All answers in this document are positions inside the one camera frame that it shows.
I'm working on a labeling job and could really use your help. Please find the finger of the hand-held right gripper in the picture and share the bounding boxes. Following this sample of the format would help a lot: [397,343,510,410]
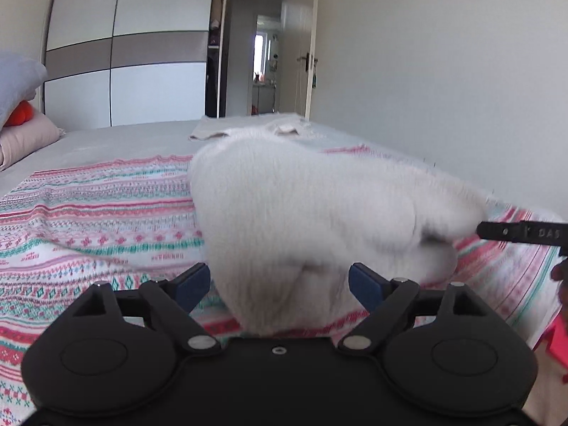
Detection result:
[476,220,530,244]

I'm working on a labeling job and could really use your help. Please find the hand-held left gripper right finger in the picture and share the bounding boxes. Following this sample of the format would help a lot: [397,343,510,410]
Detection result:
[338,263,496,352]

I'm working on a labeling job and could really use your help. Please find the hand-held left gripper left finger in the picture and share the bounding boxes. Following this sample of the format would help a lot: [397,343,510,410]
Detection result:
[71,263,222,356]

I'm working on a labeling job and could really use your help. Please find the white fluffy towel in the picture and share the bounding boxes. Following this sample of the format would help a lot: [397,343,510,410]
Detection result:
[186,124,490,339]

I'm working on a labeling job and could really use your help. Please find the person's right hand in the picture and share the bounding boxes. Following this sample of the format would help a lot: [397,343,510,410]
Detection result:
[550,259,568,308]

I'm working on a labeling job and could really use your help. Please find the pink patterned blanket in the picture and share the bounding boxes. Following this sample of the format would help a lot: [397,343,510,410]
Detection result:
[0,143,568,426]

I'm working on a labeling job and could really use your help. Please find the beige cloth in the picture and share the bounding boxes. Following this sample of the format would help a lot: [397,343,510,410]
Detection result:
[188,114,315,142]

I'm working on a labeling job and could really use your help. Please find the bed with grey sheet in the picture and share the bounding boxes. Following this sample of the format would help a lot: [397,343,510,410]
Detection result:
[0,114,568,426]

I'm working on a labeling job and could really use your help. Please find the white and grey wardrobe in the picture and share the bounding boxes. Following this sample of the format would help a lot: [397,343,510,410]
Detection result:
[39,0,219,132]

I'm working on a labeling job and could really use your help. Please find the pale pink pillow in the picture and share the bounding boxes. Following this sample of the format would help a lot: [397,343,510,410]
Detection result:
[0,110,67,172]

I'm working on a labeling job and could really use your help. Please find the red-orange cushion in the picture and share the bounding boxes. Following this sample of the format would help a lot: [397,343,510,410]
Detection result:
[4,99,35,127]

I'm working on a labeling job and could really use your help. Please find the light blue pillow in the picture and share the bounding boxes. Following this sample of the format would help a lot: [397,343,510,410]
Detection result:
[0,51,48,127]

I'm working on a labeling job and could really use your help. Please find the white room door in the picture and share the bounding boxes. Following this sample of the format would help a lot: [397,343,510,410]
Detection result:
[279,0,321,120]

